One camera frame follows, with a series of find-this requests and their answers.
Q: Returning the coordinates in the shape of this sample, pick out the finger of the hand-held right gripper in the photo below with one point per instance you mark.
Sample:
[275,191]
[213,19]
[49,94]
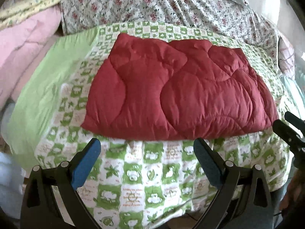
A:
[295,119]
[288,133]

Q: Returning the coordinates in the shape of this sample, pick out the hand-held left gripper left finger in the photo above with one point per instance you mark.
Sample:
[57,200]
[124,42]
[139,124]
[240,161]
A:
[85,164]

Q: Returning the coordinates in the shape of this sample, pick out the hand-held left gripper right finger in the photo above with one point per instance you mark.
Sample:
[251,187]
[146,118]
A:
[209,164]

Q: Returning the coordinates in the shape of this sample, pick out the red quilted garment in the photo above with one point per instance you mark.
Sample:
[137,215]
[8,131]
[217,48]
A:
[181,88]

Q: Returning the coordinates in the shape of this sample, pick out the person's right hand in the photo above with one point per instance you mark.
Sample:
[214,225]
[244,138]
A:
[292,193]

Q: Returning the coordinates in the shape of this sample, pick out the pale teal cloth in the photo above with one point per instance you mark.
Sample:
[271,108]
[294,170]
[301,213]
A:
[295,93]

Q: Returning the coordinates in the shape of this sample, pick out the green checkered printed blanket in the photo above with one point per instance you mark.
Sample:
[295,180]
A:
[143,183]

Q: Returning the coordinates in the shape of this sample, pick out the pink plaid pillow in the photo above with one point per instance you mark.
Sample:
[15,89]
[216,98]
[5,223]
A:
[287,54]

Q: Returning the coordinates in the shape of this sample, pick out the light blue cloth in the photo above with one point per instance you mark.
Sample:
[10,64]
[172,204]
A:
[9,186]

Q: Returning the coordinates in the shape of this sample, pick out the pink quilt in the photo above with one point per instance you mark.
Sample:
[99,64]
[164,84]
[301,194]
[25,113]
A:
[26,52]

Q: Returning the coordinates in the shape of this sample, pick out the red floral quilt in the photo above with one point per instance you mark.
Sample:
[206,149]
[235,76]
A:
[166,2]

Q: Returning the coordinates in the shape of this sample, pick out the yellow floral cloth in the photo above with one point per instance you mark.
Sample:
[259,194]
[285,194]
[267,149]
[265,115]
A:
[31,3]

